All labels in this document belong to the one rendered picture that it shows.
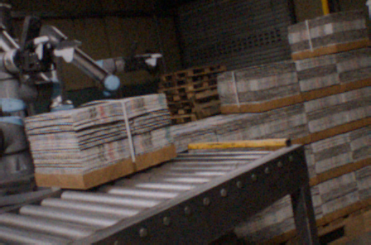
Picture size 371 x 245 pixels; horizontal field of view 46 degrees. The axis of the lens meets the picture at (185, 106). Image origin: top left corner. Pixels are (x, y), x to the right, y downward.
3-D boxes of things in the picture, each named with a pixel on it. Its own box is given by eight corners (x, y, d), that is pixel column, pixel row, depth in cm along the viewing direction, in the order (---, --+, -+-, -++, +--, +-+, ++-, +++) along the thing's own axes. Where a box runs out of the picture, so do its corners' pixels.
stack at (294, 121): (161, 285, 237) (132, 135, 233) (319, 219, 290) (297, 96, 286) (195, 312, 203) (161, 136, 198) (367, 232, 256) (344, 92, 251)
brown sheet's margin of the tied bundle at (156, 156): (126, 157, 170) (123, 146, 170) (177, 156, 151) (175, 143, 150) (92, 168, 159) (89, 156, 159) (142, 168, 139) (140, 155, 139)
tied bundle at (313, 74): (261, 105, 272) (254, 68, 270) (296, 97, 285) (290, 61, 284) (304, 102, 238) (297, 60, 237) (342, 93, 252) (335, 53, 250)
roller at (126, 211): (55, 211, 129) (51, 194, 129) (163, 226, 97) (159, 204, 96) (40, 217, 126) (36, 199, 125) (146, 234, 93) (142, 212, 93)
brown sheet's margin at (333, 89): (262, 103, 272) (260, 97, 271) (296, 95, 285) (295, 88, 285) (305, 100, 238) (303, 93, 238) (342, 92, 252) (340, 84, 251)
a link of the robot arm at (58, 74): (54, 133, 222) (33, 26, 220) (55, 132, 237) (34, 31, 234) (78, 128, 226) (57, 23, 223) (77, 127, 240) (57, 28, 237)
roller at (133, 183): (109, 184, 144) (100, 175, 142) (219, 190, 111) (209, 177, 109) (100, 197, 141) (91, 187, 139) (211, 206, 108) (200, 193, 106)
